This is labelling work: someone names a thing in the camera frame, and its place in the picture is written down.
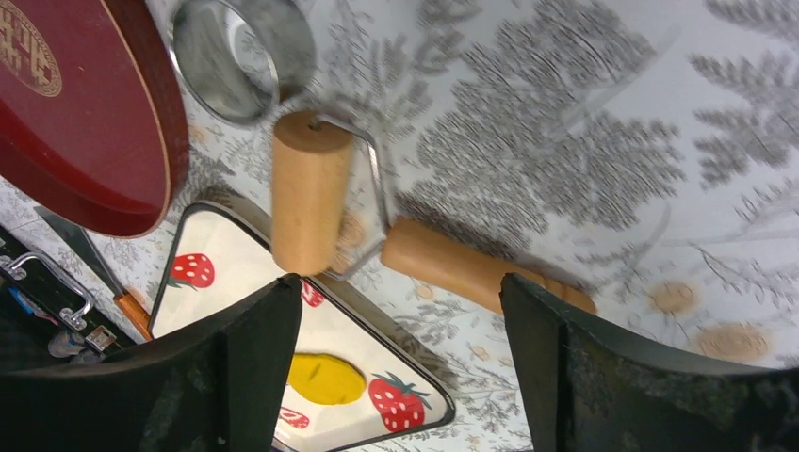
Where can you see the red round plate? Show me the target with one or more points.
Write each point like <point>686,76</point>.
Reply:
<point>93,125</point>

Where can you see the metal spatula wooden handle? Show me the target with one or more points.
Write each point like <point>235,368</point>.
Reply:
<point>76,237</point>

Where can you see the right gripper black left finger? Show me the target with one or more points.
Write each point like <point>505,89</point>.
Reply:
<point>214,385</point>

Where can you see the white strawberry tray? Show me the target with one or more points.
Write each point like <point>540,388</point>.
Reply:
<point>217,259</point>

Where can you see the yellow dough piece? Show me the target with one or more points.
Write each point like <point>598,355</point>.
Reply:
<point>326,380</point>

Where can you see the wooden dough roller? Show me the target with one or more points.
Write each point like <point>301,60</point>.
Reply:
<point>311,158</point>

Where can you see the black poker chip case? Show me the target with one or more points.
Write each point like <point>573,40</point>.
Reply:
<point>47,315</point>

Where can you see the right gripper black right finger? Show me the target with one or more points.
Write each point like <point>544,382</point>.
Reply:
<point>590,385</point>

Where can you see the small glass cup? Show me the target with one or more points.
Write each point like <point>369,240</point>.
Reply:
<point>240,60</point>

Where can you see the floral table mat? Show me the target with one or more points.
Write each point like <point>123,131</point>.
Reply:
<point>643,152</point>

